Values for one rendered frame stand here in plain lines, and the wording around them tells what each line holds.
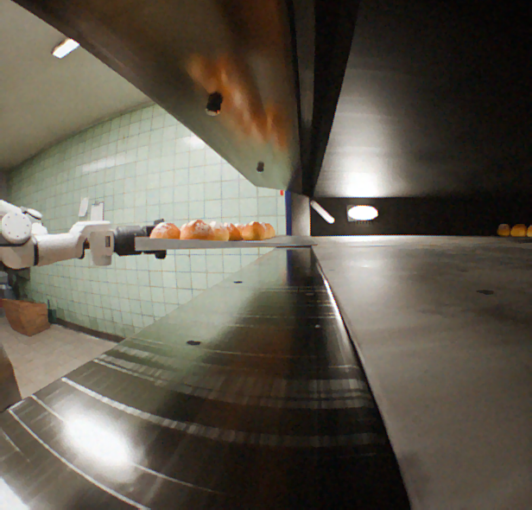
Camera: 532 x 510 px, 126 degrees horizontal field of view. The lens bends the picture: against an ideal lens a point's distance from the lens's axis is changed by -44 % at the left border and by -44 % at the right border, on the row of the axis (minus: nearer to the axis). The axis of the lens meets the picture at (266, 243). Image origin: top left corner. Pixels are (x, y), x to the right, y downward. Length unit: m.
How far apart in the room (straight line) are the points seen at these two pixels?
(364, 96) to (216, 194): 1.86
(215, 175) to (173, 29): 1.90
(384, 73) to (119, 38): 0.24
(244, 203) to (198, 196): 0.42
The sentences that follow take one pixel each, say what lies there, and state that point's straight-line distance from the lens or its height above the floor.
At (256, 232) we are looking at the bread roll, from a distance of 0.65.
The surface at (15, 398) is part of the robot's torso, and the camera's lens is 1.03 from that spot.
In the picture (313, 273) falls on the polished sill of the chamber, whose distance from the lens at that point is 0.15.
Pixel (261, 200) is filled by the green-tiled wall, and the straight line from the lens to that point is 1.94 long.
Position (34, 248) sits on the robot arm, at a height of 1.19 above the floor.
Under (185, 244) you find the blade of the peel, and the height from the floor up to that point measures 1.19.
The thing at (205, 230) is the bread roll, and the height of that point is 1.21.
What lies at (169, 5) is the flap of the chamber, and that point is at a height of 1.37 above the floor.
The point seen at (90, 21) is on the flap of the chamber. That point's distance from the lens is 0.25.
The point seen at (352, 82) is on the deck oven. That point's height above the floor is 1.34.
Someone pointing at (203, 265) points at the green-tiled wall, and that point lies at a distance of 2.09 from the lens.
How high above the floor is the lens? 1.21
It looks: 3 degrees down
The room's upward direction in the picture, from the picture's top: 1 degrees counter-clockwise
